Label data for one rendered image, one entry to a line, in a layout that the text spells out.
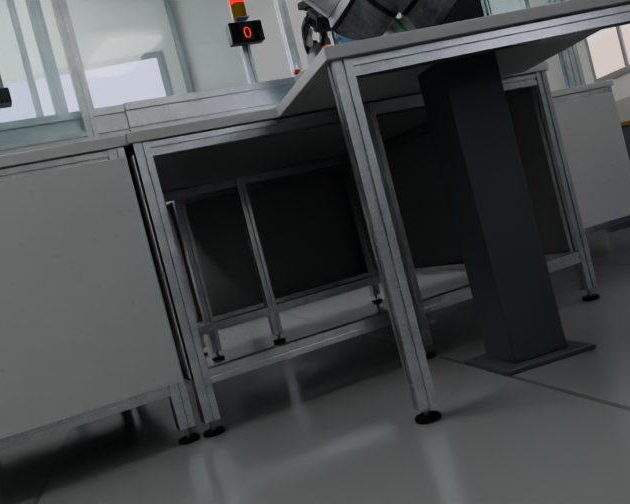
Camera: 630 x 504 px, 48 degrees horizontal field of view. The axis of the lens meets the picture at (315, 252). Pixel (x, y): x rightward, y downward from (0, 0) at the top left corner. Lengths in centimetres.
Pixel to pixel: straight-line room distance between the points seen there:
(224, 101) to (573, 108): 210
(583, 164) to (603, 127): 24
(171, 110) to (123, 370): 75
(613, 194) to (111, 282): 267
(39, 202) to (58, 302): 26
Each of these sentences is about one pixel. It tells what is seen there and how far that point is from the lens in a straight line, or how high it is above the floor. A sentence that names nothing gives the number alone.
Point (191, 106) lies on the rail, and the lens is 215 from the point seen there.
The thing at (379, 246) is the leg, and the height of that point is 41.
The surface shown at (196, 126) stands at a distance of 205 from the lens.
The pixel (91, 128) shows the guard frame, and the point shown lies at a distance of 205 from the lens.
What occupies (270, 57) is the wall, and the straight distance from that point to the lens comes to 582.
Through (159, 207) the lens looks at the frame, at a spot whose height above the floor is 65.
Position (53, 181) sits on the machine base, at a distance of 199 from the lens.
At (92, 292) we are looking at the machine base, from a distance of 197.
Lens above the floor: 47
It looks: 1 degrees down
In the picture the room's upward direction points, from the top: 14 degrees counter-clockwise
